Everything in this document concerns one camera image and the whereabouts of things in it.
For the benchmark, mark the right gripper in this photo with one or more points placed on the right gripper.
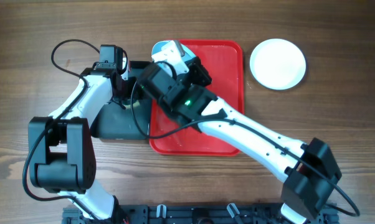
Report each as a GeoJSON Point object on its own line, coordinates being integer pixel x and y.
{"type": "Point", "coordinates": [194, 66]}

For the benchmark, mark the light blue plate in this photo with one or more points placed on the light blue plate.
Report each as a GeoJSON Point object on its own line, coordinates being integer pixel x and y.
{"type": "Point", "coordinates": [189, 54]}

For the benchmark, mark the white plate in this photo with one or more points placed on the white plate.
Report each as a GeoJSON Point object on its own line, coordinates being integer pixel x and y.
{"type": "Point", "coordinates": [277, 64]}

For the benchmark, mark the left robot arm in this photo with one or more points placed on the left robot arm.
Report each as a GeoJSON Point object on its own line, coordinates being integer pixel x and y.
{"type": "Point", "coordinates": [61, 162]}

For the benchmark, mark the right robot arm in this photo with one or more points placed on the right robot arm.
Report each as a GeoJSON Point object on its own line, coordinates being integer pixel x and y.
{"type": "Point", "coordinates": [309, 172]}

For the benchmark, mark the red plastic tray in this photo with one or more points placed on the red plastic tray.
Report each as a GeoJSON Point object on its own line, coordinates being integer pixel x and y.
{"type": "Point", "coordinates": [223, 59]}

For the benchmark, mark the black water tray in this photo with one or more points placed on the black water tray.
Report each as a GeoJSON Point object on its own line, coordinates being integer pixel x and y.
{"type": "Point", "coordinates": [128, 114]}

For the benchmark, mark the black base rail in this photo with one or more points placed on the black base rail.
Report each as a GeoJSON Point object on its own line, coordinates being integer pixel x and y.
{"type": "Point", "coordinates": [257, 213]}

